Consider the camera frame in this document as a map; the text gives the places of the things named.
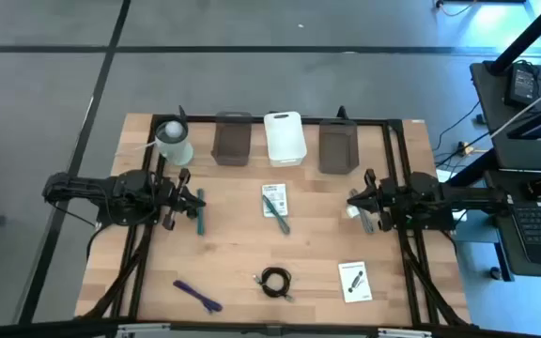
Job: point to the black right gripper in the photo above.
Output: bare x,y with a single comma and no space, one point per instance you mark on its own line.
395,199

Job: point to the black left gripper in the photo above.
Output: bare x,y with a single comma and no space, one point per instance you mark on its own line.
165,197

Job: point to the small white cube adapter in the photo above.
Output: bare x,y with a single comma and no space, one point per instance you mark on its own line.
352,212

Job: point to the teal marker pen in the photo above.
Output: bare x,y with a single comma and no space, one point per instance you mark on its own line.
200,218

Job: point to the white booklet with black print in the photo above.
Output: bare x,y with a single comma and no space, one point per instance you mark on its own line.
355,281

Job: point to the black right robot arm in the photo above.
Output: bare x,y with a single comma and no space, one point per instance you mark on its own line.
463,197

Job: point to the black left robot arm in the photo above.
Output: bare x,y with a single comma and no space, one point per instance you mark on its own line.
87,190

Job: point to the dark brown plastic bin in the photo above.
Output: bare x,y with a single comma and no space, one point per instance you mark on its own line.
338,148

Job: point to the grey translucent plastic bin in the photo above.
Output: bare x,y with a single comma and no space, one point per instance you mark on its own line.
232,141

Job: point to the white plastic bin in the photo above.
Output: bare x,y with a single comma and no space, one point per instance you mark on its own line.
285,138

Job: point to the white cylinder with ball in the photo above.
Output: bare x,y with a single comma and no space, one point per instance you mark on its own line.
174,141

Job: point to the white paper sheet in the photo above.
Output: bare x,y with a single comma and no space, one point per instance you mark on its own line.
461,217

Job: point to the floor power strip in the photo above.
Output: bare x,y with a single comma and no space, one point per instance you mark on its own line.
464,149

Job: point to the black desk caster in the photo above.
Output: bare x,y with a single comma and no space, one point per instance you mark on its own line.
495,272

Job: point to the black side desk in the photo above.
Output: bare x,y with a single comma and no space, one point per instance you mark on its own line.
491,103

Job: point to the thin white rod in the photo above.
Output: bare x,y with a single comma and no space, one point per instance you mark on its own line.
524,112

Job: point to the black monitor screen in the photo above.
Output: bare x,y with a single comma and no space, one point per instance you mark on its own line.
540,124

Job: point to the black power adapter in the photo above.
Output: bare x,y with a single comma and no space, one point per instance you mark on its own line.
521,84

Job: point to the black diagonal pole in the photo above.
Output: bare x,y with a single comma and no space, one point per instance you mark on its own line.
529,35

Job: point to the black metal table frame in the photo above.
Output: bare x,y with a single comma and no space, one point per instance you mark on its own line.
203,118

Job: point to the silver beam bracket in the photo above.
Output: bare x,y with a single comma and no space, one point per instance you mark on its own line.
143,329
404,333

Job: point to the black overhead mount beam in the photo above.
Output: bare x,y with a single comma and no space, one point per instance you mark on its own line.
40,328

